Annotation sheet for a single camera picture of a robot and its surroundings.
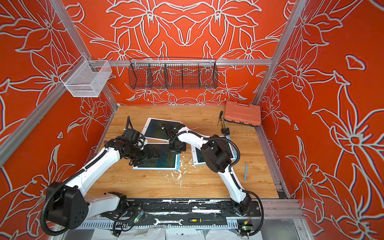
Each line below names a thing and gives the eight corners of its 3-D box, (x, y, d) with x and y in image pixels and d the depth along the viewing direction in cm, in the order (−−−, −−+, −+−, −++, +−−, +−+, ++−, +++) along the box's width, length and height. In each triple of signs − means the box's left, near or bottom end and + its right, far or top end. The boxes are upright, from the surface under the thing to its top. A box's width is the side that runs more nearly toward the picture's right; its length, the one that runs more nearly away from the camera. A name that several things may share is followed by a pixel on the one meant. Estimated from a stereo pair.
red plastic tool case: (223, 121, 110) (224, 117, 106) (224, 105, 122) (226, 100, 118) (259, 128, 107) (262, 123, 102) (257, 110, 118) (260, 105, 114)
